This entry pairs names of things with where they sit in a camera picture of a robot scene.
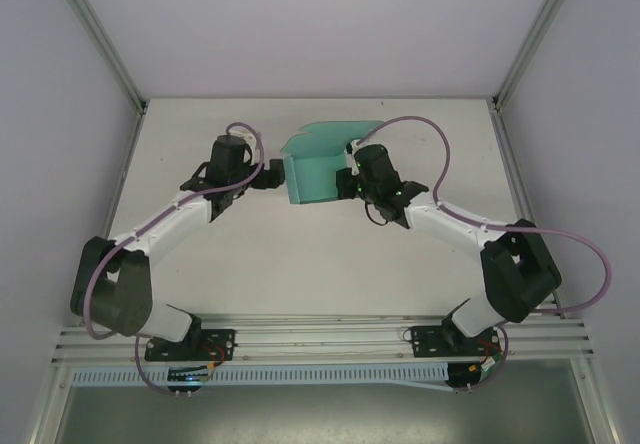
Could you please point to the teal corrugated paper box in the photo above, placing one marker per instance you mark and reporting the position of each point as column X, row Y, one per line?
column 315, row 179

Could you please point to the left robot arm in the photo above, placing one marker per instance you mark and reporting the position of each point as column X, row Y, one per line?
column 110, row 294

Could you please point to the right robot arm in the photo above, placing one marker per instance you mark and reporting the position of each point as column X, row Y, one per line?
column 520, row 274

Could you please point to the black round electronics housing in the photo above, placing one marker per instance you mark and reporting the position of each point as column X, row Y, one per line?
column 462, row 376
column 186, row 388

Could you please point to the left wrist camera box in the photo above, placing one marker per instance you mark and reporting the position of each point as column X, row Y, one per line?
column 257, row 149

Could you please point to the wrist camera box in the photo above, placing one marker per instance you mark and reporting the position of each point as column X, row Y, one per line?
column 352, row 151
column 257, row 149

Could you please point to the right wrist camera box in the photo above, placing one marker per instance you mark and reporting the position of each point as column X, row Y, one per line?
column 352, row 151

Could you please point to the aluminium table side rail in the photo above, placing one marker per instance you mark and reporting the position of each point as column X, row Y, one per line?
column 114, row 214

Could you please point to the aluminium mounting rail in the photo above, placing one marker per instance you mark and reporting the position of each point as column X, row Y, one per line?
column 320, row 336

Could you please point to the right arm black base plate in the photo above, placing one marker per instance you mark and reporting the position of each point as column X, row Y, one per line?
column 425, row 341

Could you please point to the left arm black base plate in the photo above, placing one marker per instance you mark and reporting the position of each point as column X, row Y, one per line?
column 220, row 339

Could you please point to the aluminium frame post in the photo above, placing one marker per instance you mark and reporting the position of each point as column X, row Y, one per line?
column 535, row 39
column 98, row 39

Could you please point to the aluminium lower frame leg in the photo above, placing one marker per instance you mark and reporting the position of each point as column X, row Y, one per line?
column 597, row 404
column 47, row 409

